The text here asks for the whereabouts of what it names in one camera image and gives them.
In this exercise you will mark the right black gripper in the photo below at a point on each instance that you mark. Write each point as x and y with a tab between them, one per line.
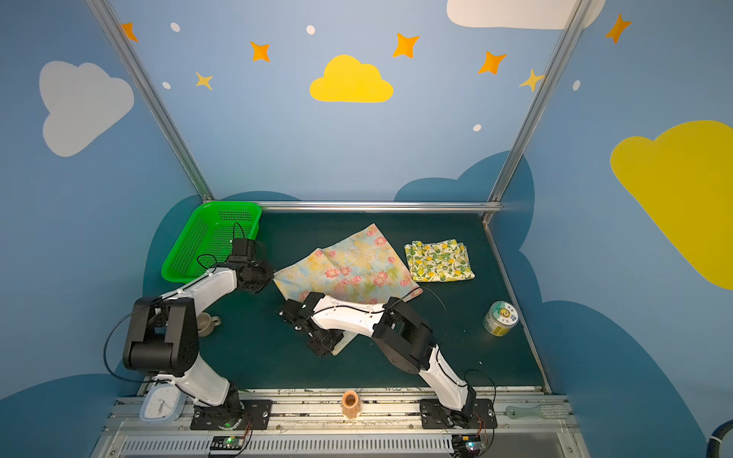
312	330

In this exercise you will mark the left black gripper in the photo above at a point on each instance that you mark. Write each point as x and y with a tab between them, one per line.
261	274

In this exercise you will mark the pink floral skirt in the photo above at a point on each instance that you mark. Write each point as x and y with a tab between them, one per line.
363	268

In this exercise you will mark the lemon print skirt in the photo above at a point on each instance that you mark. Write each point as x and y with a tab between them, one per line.
446	261

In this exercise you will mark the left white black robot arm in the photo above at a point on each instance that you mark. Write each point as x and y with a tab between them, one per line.
163	339

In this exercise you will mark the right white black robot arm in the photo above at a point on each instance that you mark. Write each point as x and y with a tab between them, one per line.
403	336

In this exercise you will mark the green plastic basket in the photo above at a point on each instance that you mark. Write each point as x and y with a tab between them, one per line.
207	238

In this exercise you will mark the beige ceramic mug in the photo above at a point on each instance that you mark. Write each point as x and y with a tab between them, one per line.
207	324

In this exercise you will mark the orange ribbed cup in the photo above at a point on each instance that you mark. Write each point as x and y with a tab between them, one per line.
351	405

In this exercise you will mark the left controller board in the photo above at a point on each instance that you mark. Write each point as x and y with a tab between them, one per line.
227	446

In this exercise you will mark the controller board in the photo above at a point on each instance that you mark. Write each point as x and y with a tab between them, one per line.
227	446
467	446

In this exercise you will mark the white square clock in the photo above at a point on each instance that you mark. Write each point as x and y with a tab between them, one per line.
163	404

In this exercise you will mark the round green white tin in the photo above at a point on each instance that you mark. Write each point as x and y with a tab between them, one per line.
501	318

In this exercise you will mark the right controller board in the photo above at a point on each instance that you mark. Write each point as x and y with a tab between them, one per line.
467	446

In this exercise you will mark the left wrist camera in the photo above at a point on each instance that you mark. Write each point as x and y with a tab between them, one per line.
243	251

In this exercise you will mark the front aluminium rail bed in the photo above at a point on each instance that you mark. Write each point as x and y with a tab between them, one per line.
310	423

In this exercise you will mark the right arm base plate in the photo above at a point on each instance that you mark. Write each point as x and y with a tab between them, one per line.
435	416

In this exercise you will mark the right side frame rail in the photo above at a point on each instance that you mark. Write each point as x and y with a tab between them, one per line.
486	223

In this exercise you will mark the rear aluminium frame rail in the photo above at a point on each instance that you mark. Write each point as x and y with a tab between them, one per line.
381	207

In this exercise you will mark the left aluminium frame post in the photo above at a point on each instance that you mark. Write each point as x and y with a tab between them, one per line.
107	19

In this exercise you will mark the aluminium frame post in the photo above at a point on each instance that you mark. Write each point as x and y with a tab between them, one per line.
107	19
553	72

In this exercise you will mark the right aluminium frame post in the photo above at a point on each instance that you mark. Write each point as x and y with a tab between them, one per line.
553	72

